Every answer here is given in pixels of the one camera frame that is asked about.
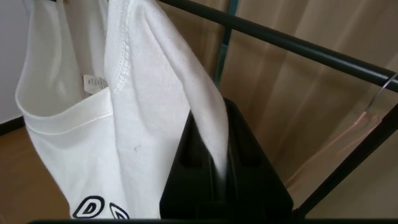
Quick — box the black clothes rack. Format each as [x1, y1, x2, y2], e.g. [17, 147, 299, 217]
[157, 0, 398, 219]

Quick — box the pink clothes hanger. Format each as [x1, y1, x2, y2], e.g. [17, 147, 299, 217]
[284, 72, 398, 191]

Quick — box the beige curtain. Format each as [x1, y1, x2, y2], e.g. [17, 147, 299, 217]
[218, 0, 398, 220]
[158, 0, 231, 80]

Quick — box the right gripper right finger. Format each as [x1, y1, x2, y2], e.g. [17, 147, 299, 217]
[223, 98, 295, 220]

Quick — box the white printed t-shirt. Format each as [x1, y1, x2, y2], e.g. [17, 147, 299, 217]
[14, 0, 230, 220]

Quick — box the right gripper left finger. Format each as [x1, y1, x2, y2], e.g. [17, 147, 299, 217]
[159, 110, 228, 220]

